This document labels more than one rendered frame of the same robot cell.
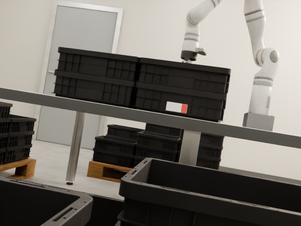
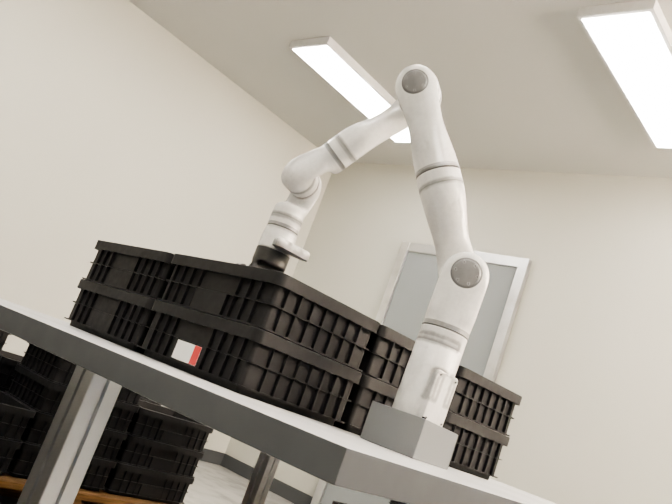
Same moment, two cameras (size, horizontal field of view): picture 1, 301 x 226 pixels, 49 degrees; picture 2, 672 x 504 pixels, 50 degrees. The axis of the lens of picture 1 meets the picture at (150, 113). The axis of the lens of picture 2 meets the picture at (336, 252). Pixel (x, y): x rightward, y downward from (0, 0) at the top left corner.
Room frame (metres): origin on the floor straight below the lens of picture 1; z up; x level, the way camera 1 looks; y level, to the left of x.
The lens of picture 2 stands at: (0.38, -1.13, 0.73)
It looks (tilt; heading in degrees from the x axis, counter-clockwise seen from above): 12 degrees up; 36
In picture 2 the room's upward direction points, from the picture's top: 20 degrees clockwise
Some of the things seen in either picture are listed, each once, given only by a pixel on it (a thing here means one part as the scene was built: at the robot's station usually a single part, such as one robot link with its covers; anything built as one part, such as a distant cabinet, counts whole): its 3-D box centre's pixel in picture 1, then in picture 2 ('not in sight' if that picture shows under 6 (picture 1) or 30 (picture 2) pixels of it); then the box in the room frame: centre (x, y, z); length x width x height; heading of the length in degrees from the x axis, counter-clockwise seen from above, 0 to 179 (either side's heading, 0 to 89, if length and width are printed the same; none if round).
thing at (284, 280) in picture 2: (187, 70); (272, 292); (1.57, -0.14, 0.92); 0.40 x 0.30 x 0.02; 78
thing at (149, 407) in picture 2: (4, 136); (144, 448); (2.65, 1.11, 0.31); 0.40 x 0.30 x 0.34; 173
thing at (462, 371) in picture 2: not in sight; (432, 370); (2.16, -0.27, 0.92); 0.40 x 0.30 x 0.02; 78
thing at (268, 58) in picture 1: (265, 65); (457, 297); (1.64, -0.52, 1.01); 0.09 x 0.09 x 0.17; 28
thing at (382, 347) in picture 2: not in sight; (354, 355); (1.86, -0.20, 0.87); 0.40 x 0.30 x 0.11; 78
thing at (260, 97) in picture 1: (260, 97); (429, 374); (1.64, -0.52, 0.85); 0.09 x 0.09 x 0.17; 75
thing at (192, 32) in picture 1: (193, 25); (296, 199); (1.54, -0.13, 1.13); 0.09 x 0.07 x 0.15; 12
